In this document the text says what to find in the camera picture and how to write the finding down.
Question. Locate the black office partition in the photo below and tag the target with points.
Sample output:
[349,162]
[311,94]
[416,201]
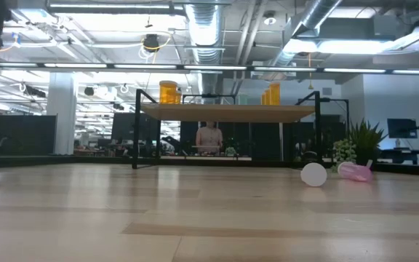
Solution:
[24,134]

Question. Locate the long linear ceiling light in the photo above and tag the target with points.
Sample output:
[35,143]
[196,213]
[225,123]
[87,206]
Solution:
[75,66]

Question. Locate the dark office desk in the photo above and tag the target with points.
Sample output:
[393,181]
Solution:
[406,154]

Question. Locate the green artificial potted plant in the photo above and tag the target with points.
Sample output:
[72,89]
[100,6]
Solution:
[367,142]

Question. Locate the person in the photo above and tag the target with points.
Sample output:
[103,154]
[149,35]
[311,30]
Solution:
[209,140]

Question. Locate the dark desk monitor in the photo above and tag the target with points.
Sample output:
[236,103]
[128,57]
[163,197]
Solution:
[401,128]

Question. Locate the black metal table frame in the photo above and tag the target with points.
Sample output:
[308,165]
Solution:
[286,164]

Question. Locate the green pill bottle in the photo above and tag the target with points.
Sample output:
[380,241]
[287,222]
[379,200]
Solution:
[243,99]

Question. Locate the wooden shelf black metal legs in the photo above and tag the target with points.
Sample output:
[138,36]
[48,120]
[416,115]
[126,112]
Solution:
[227,113]

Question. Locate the small orange pill bottle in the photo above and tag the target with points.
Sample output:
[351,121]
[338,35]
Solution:
[275,94]
[263,99]
[267,97]

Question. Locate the pink pill bottle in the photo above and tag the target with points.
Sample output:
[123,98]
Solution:
[314,174]
[355,172]

